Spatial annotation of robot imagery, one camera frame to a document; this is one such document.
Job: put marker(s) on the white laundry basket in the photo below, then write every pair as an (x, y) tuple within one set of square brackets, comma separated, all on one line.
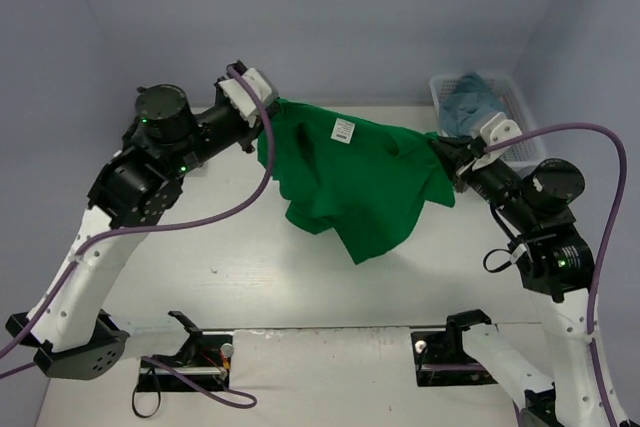
[(520, 157)]

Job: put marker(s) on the blue t shirt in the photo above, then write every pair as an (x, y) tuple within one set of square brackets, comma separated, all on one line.
[(470, 102)]

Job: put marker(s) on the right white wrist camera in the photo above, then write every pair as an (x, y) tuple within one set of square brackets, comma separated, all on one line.
[(493, 130)]

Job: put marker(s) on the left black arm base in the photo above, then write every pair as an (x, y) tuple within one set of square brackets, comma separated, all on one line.
[(205, 359)]

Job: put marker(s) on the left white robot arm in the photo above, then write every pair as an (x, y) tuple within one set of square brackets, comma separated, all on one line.
[(72, 335)]

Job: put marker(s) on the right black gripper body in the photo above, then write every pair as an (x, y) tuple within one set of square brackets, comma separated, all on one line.
[(455, 158)]

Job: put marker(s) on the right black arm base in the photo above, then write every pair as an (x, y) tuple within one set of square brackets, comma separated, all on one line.
[(439, 358)]

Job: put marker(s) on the green t shirt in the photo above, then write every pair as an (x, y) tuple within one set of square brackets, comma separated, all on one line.
[(366, 181)]

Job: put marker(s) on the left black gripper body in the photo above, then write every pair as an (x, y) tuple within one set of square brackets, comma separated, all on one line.
[(248, 134)]

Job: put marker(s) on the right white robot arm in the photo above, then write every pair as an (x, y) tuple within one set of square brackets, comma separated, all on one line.
[(557, 270)]

